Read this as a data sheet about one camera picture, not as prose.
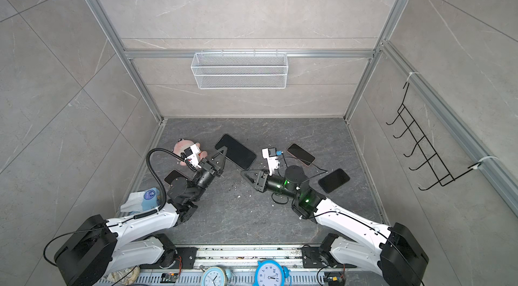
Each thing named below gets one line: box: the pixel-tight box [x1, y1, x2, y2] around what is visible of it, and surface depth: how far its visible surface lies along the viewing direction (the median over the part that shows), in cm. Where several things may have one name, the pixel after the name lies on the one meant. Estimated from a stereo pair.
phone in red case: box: [285, 143, 316, 167], surface depth 105 cm
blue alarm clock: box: [254, 259, 293, 286], surface depth 70 cm
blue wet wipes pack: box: [120, 187, 161, 216], surface depth 85 cm
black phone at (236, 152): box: [215, 134, 257, 170], surface depth 70 cm
